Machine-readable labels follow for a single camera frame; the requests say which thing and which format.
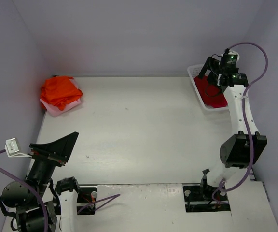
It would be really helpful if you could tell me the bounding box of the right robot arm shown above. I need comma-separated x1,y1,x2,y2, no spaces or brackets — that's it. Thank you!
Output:
198,52,267,199

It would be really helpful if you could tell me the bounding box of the white plastic basket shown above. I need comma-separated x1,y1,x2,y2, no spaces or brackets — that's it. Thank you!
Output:
187,64,228,111

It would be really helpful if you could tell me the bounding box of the orange folded t shirt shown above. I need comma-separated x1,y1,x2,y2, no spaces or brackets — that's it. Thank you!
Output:
40,76,83,111

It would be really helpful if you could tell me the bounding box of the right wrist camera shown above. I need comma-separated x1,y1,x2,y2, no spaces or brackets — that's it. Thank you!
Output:
223,48,240,62

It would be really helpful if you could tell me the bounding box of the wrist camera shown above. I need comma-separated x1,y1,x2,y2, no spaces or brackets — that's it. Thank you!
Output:
4,138,29,158
223,48,240,62

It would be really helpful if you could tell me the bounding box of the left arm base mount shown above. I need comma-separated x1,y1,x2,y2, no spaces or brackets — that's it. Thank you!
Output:
77,185,97,215

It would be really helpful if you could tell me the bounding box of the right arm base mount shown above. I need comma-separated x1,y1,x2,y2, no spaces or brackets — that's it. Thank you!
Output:
182,169,231,213

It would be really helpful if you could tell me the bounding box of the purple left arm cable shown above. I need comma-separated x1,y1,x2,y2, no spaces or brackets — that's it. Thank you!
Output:
0,149,121,232

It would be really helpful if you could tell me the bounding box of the pink folded t shirt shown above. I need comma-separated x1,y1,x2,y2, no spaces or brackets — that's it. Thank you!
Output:
40,81,82,117

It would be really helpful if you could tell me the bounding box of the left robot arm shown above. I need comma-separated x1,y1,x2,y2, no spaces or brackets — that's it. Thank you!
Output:
0,132,81,232

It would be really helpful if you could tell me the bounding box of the red t shirt in basket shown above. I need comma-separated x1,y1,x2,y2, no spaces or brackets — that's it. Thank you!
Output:
194,76,227,108

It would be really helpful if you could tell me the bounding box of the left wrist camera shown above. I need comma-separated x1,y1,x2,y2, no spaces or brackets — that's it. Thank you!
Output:
4,138,29,158

